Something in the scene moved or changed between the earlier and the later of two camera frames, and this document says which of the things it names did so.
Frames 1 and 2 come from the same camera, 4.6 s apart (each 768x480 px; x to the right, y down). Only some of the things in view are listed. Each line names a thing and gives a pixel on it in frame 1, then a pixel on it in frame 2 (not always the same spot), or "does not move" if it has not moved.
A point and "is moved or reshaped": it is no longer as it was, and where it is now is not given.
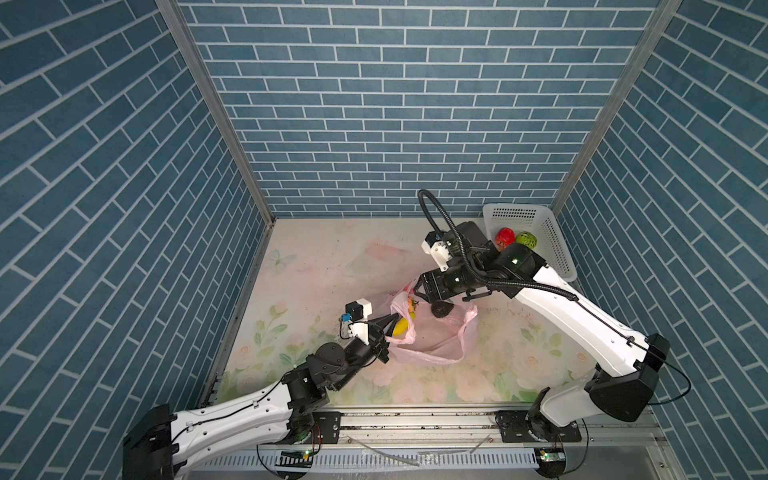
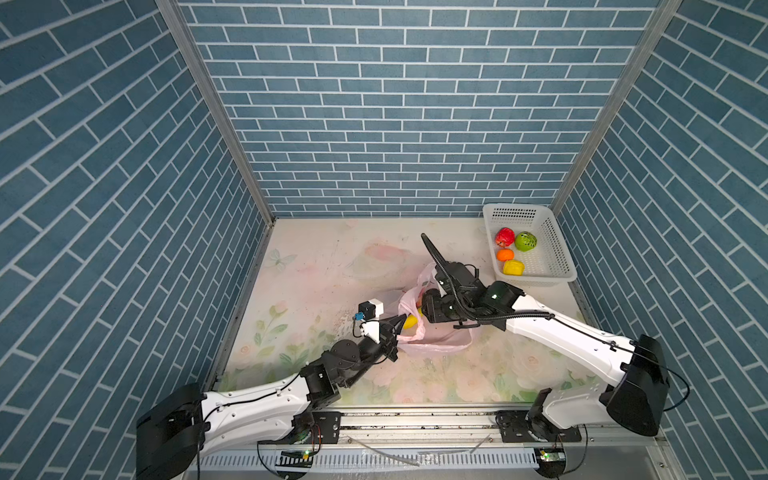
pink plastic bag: [428, 339] is moved or reshaped
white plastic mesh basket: [552, 248] does not move
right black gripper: [432, 280] → [431, 312]
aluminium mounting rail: [414, 427] does not move
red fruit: [504, 237] does not move
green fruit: [527, 238] does not move
